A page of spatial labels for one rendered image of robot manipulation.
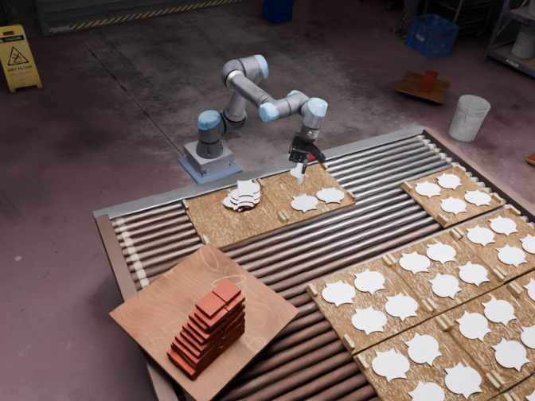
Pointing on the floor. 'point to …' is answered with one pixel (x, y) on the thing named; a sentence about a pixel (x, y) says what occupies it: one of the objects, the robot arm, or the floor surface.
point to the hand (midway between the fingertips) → (298, 177)
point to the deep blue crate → (431, 36)
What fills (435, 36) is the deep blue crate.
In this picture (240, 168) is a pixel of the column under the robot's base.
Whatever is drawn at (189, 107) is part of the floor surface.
